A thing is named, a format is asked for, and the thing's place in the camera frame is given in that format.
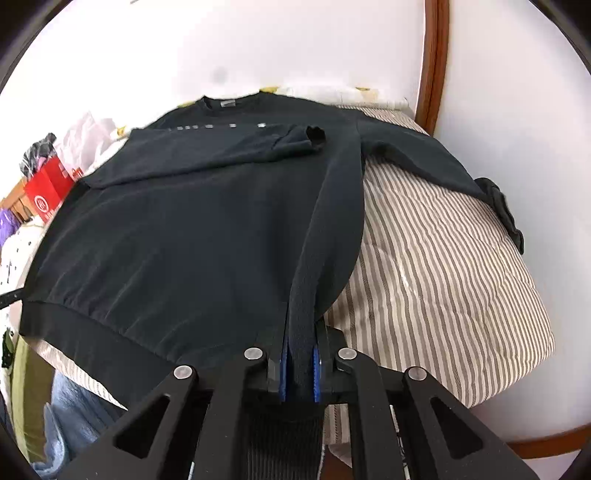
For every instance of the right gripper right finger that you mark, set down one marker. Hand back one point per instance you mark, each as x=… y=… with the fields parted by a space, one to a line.
x=406 y=425

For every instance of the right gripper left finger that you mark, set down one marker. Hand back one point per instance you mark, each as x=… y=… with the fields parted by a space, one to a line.
x=231 y=425

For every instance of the black sweatshirt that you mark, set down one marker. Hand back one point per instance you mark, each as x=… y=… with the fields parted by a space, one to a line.
x=190 y=275

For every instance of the plaid clothes in bag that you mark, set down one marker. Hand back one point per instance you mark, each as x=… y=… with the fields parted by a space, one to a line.
x=37 y=155

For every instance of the blue jeans leg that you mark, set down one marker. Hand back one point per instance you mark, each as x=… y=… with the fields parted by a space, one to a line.
x=73 y=419

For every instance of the green bed sheet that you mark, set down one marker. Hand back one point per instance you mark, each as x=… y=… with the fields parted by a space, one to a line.
x=31 y=384

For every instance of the striped quilted bed cover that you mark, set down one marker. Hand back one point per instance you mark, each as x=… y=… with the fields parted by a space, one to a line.
x=429 y=276

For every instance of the white dotted pillow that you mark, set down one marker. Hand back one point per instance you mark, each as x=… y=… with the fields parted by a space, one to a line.
x=17 y=254

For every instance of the red paper shopping bag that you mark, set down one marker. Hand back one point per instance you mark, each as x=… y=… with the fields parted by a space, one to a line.
x=48 y=188

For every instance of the wooden bedside table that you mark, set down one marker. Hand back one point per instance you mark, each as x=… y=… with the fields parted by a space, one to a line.
x=19 y=204

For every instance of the white plastic shopping bag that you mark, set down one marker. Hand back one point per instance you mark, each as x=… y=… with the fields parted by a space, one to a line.
x=87 y=145

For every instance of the brown wooden door frame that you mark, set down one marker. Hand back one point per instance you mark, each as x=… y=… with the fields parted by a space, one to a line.
x=435 y=54

